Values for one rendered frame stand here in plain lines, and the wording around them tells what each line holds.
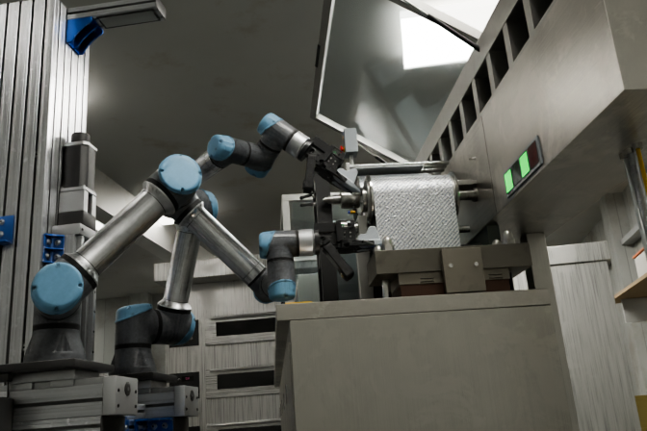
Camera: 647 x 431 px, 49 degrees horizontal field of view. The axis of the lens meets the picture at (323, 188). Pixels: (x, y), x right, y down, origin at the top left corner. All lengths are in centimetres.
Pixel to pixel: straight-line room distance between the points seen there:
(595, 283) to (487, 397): 387
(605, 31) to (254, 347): 585
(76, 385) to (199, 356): 519
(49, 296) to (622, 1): 139
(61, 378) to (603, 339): 425
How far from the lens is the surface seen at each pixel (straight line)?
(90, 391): 185
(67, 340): 193
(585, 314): 549
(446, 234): 204
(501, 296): 177
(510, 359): 175
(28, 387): 194
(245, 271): 204
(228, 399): 695
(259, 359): 691
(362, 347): 168
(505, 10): 193
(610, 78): 140
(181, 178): 190
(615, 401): 547
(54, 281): 180
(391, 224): 202
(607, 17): 142
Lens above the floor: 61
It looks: 19 degrees up
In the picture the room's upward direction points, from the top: 4 degrees counter-clockwise
